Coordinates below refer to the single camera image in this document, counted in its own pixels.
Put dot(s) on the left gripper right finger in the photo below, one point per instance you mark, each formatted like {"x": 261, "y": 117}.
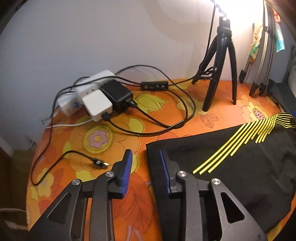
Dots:
{"x": 174, "y": 182}

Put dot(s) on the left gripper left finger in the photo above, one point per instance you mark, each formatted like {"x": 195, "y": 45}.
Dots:
{"x": 118, "y": 188}

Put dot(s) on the black sport pants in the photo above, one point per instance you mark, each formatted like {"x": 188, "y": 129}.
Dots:
{"x": 239, "y": 182}

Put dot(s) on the folded dark grey garment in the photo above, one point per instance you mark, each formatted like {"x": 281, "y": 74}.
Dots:
{"x": 282, "y": 95}

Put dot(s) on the green striped white pillow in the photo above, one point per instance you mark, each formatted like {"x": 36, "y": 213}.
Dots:
{"x": 292, "y": 76}

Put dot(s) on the orange floral bed sheet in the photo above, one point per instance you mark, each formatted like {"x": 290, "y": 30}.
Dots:
{"x": 62, "y": 153}

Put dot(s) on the tall light stand legs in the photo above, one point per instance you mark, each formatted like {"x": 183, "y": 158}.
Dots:
{"x": 261, "y": 51}

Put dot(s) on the white power adapter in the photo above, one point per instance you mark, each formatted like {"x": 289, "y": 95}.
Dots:
{"x": 96, "y": 104}

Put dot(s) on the black power adapter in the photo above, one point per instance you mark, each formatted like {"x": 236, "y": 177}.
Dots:
{"x": 118, "y": 94}

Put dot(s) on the white power strip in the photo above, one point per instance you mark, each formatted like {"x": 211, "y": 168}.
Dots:
{"x": 71, "y": 102}

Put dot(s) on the small black tripod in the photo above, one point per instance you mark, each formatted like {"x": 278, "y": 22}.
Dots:
{"x": 213, "y": 62}

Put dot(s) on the black inline cable controller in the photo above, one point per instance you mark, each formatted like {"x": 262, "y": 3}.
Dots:
{"x": 154, "y": 85}

